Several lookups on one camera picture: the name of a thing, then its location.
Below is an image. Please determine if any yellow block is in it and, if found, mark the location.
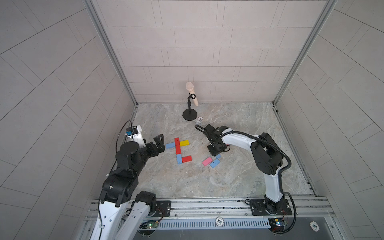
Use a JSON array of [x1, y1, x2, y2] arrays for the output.
[[180, 140, 190, 147]]

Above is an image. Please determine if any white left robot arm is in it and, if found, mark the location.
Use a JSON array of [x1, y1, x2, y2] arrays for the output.
[[91, 134, 166, 240]]

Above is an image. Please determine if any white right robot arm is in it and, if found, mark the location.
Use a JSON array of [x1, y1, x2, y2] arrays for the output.
[[202, 125, 285, 215]]

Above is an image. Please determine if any pink block lower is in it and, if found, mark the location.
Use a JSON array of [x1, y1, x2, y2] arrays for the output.
[[202, 157, 213, 167]]

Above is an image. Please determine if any black microphone stand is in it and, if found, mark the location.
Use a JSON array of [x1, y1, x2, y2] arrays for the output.
[[183, 94, 198, 121]]

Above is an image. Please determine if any beige wooden microphone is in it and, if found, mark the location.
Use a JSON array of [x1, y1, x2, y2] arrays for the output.
[[186, 82, 199, 106]]

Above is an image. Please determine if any left circuit board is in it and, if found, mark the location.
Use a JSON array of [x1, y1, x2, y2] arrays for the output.
[[140, 221, 159, 230]]

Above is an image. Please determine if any circuit board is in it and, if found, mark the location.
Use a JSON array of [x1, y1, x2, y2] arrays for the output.
[[140, 221, 159, 230], [268, 218, 286, 233]]

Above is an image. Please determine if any right circuit board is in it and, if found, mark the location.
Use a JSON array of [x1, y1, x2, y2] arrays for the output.
[[268, 218, 286, 233]]

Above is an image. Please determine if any poker chip right corner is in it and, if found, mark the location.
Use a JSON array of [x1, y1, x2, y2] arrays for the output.
[[310, 221, 320, 232]]

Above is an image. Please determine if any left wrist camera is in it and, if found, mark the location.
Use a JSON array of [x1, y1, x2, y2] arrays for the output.
[[125, 126, 146, 148]]

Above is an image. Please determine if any black corrugated cable hose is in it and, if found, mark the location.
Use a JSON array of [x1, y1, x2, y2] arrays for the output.
[[194, 124, 297, 234]]

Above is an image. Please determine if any poker chip on rail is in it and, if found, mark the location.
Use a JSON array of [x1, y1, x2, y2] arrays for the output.
[[215, 217, 224, 227]]

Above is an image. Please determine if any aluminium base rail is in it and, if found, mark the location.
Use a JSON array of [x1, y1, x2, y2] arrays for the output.
[[85, 195, 335, 232]]

